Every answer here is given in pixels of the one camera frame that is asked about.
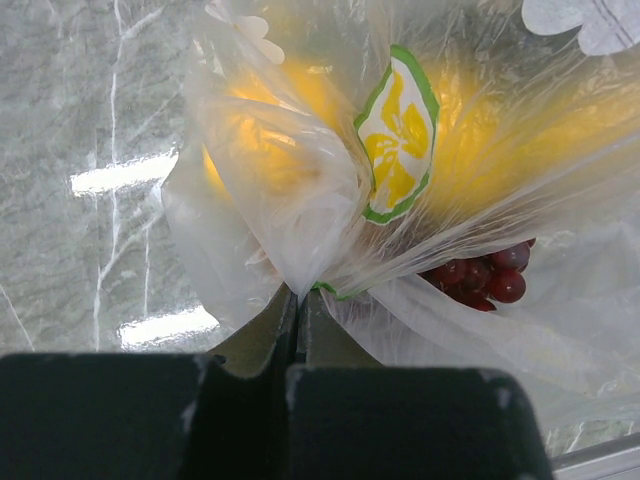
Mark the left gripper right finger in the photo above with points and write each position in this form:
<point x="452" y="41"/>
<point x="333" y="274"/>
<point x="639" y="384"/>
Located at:
<point x="350" y="417"/>

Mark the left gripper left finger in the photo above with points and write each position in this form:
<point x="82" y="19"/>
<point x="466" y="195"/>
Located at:
<point x="212" y="415"/>

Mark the red grape bunch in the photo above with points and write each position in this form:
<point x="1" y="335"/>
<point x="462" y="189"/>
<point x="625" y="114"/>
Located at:
<point x="482" y="282"/>

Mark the transparent plastic bag with fruit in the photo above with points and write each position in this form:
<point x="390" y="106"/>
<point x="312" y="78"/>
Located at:
<point x="573" y="339"/>

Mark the yellow fruit in bag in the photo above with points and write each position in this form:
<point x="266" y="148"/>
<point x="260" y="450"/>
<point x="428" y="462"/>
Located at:
<point x="279" y="130"/>
<point x="495" y="139"/>

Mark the aluminium mounting rail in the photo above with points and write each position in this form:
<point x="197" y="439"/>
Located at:
<point x="612" y="460"/>

